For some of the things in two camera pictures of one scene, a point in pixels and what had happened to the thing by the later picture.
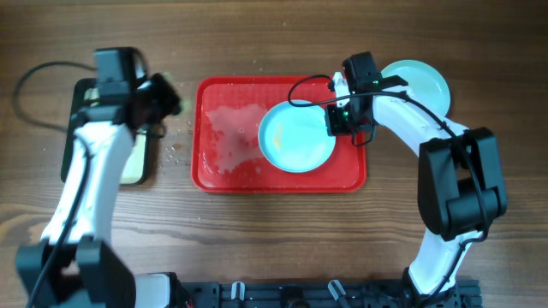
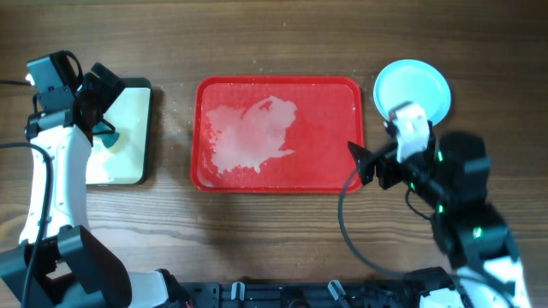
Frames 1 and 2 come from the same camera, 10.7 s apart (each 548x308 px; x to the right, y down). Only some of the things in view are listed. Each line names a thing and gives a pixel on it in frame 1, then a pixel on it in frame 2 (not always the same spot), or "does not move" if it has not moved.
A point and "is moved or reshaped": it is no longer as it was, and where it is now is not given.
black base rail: x=352 y=293 does not move
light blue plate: x=425 y=84 does not move
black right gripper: x=336 y=128 -> x=366 y=161
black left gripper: x=161 y=98 -> x=92 y=80
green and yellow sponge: x=182 y=99 is moved or reshaped
